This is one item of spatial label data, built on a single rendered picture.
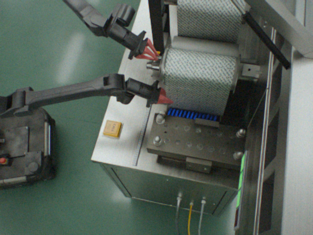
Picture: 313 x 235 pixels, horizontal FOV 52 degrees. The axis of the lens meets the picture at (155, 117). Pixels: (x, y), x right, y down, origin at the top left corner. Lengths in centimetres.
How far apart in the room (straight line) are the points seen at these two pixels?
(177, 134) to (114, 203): 113
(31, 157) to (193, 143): 129
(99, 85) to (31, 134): 123
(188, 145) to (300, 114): 68
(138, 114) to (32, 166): 95
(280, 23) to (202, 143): 72
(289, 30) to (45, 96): 91
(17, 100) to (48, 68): 161
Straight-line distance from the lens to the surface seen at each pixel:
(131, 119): 149
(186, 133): 130
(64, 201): 241
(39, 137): 235
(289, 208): 62
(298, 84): 72
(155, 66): 127
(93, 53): 288
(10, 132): 244
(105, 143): 146
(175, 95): 125
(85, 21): 117
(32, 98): 131
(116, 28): 113
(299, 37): 71
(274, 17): 67
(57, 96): 127
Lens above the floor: 224
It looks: 65 degrees down
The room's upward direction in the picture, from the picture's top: 9 degrees counter-clockwise
